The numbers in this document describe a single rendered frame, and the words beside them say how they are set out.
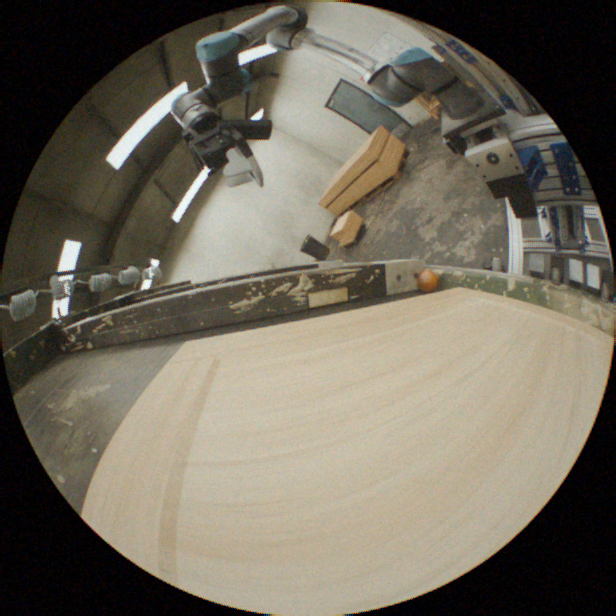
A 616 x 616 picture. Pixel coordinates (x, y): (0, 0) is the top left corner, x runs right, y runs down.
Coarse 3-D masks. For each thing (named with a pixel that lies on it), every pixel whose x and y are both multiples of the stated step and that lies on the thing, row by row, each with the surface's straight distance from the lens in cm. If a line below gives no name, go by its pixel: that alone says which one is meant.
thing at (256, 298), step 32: (224, 288) 32; (256, 288) 31; (288, 288) 31; (320, 288) 33; (352, 288) 35; (384, 288) 39; (416, 288) 46; (64, 320) 72; (96, 320) 52; (128, 320) 43; (160, 320) 38; (192, 320) 35; (224, 320) 33; (64, 352) 75
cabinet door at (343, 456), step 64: (320, 320) 22; (384, 320) 21; (448, 320) 23; (512, 320) 27; (576, 320) 37; (192, 384) 15; (256, 384) 13; (320, 384) 12; (384, 384) 12; (448, 384) 13; (512, 384) 15; (576, 384) 19; (128, 448) 13; (192, 448) 11; (256, 448) 9; (320, 448) 9; (384, 448) 9; (448, 448) 10; (512, 448) 11; (576, 448) 14; (128, 512) 11; (192, 512) 9; (256, 512) 8; (320, 512) 8; (384, 512) 8; (448, 512) 8; (512, 512) 10; (192, 576) 9; (256, 576) 8; (320, 576) 8; (384, 576) 8; (448, 576) 9
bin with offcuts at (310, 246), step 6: (306, 240) 464; (312, 240) 440; (306, 246) 433; (312, 246) 436; (318, 246) 442; (324, 246) 452; (306, 252) 444; (312, 252) 441; (318, 252) 442; (324, 252) 446; (318, 258) 454; (324, 258) 451
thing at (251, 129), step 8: (224, 120) 44; (232, 120) 44; (240, 120) 44; (248, 120) 44; (256, 120) 44; (264, 120) 44; (240, 128) 43; (248, 128) 43; (256, 128) 43; (264, 128) 43; (272, 128) 43; (248, 136) 45; (256, 136) 44; (264, 136) 44
